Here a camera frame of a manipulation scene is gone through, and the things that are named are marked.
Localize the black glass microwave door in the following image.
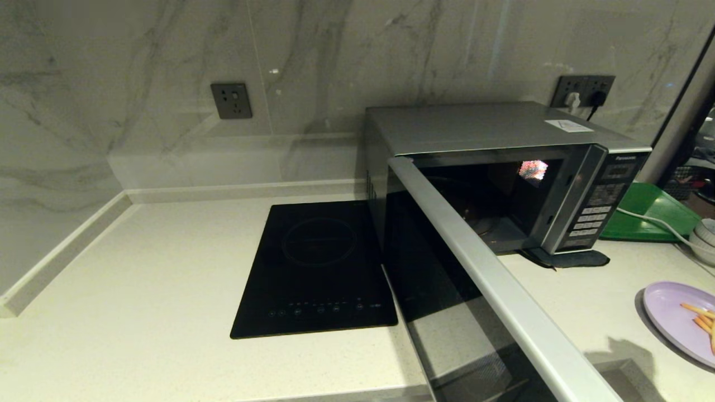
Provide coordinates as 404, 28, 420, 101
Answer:
380, 155, 626, 402

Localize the purple plate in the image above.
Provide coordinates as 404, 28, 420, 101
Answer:
642, 281, 715, 369

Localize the black mesh basket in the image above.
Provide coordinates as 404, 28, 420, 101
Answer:
664, 166, 699, 202

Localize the grey single wall socket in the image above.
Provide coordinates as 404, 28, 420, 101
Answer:
211, 83, 253, 119

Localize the white sticker label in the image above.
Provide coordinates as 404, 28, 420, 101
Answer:
545, 119, 594, 133

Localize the green cutting board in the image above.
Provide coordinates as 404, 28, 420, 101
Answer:
600, 182, 702, 243

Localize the black power plug with cable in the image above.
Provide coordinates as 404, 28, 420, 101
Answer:
585, 91, 608, 122

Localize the dark cloth pad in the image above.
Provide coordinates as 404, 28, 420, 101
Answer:
519, 246, 611, 270

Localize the white power cable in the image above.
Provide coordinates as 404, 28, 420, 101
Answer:
616, 207, 715, 278

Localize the grey double wall socket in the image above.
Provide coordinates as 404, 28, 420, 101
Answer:
551, 75, 616, 109

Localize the black induction cooktop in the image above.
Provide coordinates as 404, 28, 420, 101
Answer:
230, 200, 398, 339

